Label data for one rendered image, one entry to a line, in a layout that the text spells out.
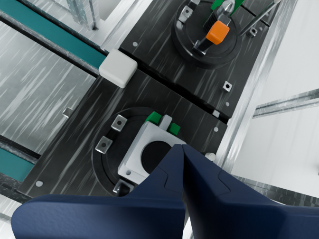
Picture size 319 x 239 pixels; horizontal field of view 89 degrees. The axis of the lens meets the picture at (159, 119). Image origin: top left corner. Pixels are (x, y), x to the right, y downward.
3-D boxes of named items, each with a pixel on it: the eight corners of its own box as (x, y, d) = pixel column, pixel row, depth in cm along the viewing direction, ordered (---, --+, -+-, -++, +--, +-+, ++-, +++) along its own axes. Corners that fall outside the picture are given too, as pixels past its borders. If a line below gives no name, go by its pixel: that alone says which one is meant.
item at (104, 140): (105, 153, 22) (104, 154, 21) (96, 148, 22) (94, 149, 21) (113, 141, 23) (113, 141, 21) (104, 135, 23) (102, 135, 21)
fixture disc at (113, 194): (157, 215, 25) (160, 221, 23) (73, 172, 23) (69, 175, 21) (195, 135, 28) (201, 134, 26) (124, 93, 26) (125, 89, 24)
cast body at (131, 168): (148, 185, 20) (164, 207, 13) (117, 169, 19) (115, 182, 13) (178, 126, 22) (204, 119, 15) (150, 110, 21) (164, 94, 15)
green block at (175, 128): (165, 137, 25) (176, 135, 20) (159, 133, 25) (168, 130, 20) (169, 130, 25) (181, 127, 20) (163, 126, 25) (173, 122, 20)
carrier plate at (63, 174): (166, 254, 26) (170, 263, 24) (23, 187, 23) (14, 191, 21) (222, 126, 32) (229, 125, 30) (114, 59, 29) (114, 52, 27)
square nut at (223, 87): (226, 93, 31) (229, 92, 30) (219, 89, 31) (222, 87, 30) (229, 87, 31) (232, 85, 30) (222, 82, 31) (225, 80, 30)
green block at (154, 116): (150, 127, 24) (157, 124, 20) (143, 124, 24) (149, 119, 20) (154, 121, 25) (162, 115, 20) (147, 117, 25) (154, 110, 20)
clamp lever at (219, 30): (203, 55, 28) (221, 42, 20) (193, 48, 28) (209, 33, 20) (215, 36, 27) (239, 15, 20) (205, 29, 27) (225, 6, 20)
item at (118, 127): (120, 132, 23) (120, 132, 22) (110, 127, 23) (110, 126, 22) (127, 121, 24) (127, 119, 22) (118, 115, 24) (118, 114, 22)
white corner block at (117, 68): (123, 93, 28) (124, 85, 24) (99, 78, 28) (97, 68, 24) (136, 72, 30) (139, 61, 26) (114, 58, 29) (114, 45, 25)
